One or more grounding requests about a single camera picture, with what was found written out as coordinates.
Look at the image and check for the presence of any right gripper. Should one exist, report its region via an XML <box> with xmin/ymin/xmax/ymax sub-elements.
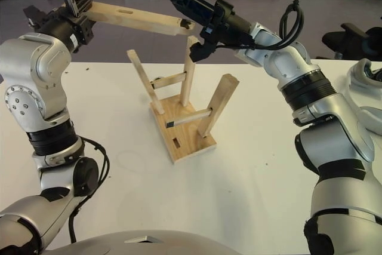
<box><xmin>200</xmin><ymin>0</ymin><xmax>254</xmax><ymax>48</ymax></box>

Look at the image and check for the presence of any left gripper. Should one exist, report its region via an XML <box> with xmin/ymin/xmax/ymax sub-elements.
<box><xmin>37</xmin><ymin>0</ymin><xmax>96</xmax><ymax>55</ymax></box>

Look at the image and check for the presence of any wooden leg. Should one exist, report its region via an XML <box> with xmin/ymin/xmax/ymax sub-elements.
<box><xmin>197</xmin><ymin>73</ymin><xmax>240</xmax><ymax>139</ymax></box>
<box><xmin>180</xmin><ymin>36</ymin><xmax>200</xmax><ymax>108</ymax></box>
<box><xmin>84</xmin><ymin>1</ymin><xmax>197</xmax><ymax>36</ymax></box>
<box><xmin>126</xmin><ymin>49</ymin><xmax>165</xmax><ymax>116</ymax></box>

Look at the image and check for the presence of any wooden cross bar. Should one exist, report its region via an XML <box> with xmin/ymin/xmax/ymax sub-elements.
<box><xmin>151</xmin><ymin>71</ymin><xmax>189</xmax><ymax>90</ymax></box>
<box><xmin>165</xmin><ymin>110</ymin><xmax>214</xmax><ymax>129</ymax></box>

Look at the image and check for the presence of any wooden seat board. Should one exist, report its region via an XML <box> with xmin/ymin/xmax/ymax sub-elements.
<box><xmin>149</xmin><ymin>95</ymin><xmax>217</xmax><ymax>165</ymax></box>

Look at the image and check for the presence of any black office chair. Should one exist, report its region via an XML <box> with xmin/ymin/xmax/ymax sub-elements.
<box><xmin>321</xmin><ymin>22</ymin><xmax>382</xmax><ymax>60</ymax></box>

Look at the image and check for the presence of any grey white headset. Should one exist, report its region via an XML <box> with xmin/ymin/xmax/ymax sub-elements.
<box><xmin>346</xmin><ymin>58</ymin><xmax>382</xmax><ymax>136</ymax></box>

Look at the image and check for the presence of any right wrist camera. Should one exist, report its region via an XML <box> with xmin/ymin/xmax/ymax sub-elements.
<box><xmin>190</xmin><ymin>41</ymin><xmax>217</xmax><ymax>63</ymax></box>

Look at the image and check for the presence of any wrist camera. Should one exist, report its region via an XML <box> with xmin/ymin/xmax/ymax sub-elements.
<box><xmin>23</xmin><ymin>5</ymin><xmax>49</xmax><ymax>30</ymax></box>
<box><xmin>190</xmin><ymin>41</ymin><xmax>217</xmax><ymax>63</ymax></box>

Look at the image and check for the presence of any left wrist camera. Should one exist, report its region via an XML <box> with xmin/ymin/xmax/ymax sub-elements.
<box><xmin>23</xmin><ymin>5</ymin><xmax>49</xmax><ymax>30</ymax></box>

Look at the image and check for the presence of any black cable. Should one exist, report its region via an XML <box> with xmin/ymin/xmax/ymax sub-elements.
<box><xmin>67</xmin><ymin>136</ymin><xmax>110</xmax><ymax>244</ymax></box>
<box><xmin>252</xmin><ymin>0</ymin><xmax>306</xmax><ymax>51</ymax></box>

